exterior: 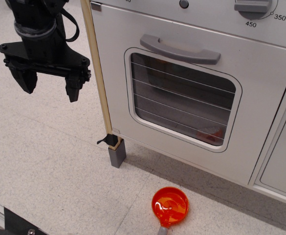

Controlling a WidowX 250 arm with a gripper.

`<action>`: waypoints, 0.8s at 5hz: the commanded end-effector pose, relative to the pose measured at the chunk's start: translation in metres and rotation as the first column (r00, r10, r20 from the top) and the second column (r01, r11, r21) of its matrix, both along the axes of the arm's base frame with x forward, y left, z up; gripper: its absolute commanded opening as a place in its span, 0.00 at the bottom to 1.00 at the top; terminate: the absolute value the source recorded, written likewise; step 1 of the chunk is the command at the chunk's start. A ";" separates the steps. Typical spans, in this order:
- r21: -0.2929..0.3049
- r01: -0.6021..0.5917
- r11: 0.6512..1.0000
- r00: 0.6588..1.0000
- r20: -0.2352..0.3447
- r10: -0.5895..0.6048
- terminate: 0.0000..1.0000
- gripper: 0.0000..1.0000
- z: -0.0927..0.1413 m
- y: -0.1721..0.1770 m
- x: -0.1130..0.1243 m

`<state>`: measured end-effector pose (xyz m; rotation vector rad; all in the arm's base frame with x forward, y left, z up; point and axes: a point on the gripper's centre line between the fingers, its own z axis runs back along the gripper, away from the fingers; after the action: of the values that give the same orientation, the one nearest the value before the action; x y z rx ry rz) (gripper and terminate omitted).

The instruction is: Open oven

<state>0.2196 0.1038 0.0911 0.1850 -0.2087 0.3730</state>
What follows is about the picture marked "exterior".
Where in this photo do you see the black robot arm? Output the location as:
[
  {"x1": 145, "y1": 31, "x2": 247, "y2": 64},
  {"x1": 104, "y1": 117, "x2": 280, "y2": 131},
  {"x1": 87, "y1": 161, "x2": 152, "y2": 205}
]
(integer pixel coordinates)
[{"x1": 0, "y1": 0, "x2": 91, "y2": 102}]

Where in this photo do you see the wooden side post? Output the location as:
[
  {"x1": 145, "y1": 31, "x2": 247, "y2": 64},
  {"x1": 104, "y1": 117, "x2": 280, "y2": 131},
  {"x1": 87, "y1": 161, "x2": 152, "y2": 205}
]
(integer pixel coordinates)
[{"x1": 80, "y1": 0, "x2": 112, "y2": 135}]

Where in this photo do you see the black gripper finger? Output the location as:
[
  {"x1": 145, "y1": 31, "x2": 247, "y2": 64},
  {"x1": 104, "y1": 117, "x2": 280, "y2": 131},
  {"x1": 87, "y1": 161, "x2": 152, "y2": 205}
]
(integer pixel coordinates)
[
  {"x1": 65, "y1": 74, "x2": 82, "y2": 102},
  {"x1": 9, "y1": 67, "x2": 38, "y2": 94}
]

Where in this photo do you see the grey temperature knob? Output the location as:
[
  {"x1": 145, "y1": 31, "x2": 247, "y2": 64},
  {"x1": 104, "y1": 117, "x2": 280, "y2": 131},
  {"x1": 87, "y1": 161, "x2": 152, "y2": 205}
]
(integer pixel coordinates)
[{"x1": 234, "y1": 0, "x2": 272, "y2": 20}]

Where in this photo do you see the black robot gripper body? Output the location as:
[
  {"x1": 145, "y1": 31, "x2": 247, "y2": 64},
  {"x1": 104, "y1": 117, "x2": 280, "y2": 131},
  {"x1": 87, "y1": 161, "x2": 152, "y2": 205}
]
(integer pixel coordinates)
[{"x1": 0, "y1": 30, "x2": 90, "y2": 82}]

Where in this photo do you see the grey cabinet foot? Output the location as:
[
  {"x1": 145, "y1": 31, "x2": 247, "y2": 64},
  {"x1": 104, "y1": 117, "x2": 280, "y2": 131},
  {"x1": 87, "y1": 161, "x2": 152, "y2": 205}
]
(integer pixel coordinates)
[{"x1": 108, "y1": 140, "x2": 126, "y2": 168}]

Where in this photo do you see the orange plastic ladle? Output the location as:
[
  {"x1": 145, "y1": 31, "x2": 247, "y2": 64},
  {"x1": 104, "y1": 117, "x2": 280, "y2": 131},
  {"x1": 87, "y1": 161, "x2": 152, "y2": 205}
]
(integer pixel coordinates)
[{"x1": 152, "y1": 187, "x2": 189, "y2": 235}]

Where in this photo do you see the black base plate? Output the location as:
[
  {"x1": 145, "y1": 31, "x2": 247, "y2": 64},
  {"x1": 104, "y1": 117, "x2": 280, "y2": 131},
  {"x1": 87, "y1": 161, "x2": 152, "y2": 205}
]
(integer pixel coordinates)
[{"x1": 0, "y1": 207, "x2": 47, "y2": 235}]

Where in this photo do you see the small grey round button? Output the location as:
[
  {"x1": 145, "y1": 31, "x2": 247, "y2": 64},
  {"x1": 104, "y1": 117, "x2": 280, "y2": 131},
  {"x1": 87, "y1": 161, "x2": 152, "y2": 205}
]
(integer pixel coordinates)
[{"x1": 179, "y1": 0, "x2": 189, "y2": 9}]

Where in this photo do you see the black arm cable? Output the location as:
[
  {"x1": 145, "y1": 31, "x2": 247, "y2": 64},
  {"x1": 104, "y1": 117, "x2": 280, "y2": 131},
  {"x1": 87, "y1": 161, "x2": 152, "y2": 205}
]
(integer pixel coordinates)
[{"x1": 59, "y1": 7, "x2": 80, "y2": 43}]

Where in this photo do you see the white oven door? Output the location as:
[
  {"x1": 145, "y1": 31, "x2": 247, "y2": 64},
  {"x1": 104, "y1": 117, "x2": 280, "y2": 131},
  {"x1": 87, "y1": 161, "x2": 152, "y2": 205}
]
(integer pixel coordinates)
[{"x1": 89, "y1": 1, "x2": 286, "y2": 186}]

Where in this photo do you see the white toy kitchen cabinet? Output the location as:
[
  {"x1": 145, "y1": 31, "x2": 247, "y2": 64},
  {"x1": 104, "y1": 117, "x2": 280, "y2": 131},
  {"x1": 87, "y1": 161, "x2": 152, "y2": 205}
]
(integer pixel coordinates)
[{"x1": 88, "y1": 0, "x2": 286, "y2": 209}]

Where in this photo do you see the orange item inside oven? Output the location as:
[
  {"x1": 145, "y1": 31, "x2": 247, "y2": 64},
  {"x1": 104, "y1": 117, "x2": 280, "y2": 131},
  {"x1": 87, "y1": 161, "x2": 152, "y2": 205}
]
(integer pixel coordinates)
[{"x1": 196, "y1": 126, "x2": 223, "y2": 145}]

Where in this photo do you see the black tape strip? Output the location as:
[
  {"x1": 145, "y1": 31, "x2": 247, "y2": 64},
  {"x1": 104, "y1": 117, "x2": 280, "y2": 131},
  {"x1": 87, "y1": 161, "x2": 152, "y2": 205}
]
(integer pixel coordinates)
[{"x1": 97, "y1": 134, "x2": 118, "y2": 146}]

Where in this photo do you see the grey oven door handle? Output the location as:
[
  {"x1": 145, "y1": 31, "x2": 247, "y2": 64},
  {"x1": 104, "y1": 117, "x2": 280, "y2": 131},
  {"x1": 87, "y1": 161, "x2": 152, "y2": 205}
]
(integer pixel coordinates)
[{"x1": 140, "y1": 34, "x2": 221, "y2": 65}]

